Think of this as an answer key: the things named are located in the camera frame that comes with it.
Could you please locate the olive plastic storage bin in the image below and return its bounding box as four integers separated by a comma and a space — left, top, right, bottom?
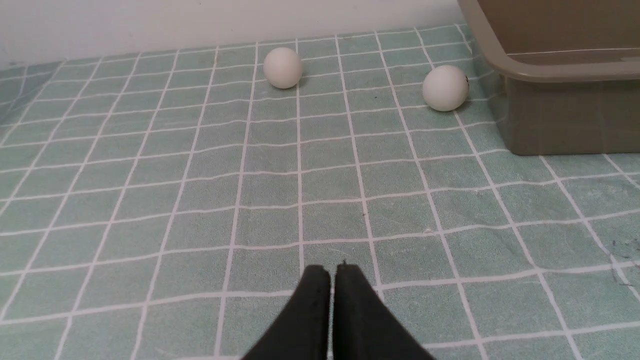
458, 0, 640, 156

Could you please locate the green checkered tablecloth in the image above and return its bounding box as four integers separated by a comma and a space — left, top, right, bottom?
0, 23, 640, 360

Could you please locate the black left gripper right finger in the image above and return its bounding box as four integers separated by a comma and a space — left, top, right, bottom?
333, 263, 434, 360

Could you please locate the white ping-pong ball with mark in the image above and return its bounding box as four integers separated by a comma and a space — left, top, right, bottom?
422, 64, 470, 112

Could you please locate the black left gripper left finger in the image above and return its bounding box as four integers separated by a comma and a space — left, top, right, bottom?
243, 264, 331, 360

